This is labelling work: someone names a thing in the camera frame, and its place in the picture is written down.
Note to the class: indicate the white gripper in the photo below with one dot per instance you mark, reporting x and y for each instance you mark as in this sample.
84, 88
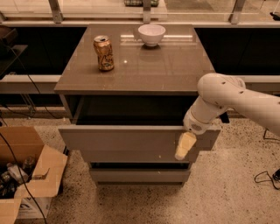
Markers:
194, 123

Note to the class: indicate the grey top drawer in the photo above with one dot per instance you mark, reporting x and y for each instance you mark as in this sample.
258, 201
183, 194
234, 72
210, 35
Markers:
130, 123

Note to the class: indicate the grey drawer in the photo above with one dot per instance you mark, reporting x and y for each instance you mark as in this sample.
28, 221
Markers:
128, 155
130, 123
138, 176

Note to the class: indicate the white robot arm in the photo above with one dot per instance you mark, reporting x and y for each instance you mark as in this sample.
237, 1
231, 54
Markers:
218, 93

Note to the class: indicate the grey drawer cabinet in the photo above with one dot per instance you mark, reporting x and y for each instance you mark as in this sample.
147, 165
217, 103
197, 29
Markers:
172, 68

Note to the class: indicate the grey middle drawer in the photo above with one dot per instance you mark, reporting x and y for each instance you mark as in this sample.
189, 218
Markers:
128, 155

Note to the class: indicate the grey bottom drawer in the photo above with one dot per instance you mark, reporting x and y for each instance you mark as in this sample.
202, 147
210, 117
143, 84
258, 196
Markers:
138, 176

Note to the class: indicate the open cardboard box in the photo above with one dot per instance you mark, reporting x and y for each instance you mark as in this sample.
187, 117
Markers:
31, 200

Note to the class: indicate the white bowl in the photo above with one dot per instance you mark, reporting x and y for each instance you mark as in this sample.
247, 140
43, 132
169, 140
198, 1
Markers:
151, 34

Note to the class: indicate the black bar on floor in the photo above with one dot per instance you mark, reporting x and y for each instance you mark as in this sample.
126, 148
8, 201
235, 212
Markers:
66, 153

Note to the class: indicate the crushed gold soda can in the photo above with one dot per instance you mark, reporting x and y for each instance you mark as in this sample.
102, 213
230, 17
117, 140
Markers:
104, 51

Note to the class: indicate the metal window railing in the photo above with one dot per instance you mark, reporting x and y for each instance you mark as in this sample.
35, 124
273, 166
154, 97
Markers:
200, 13

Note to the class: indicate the trash in cardboard box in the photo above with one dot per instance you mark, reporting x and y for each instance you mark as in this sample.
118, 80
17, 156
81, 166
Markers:
14, 176

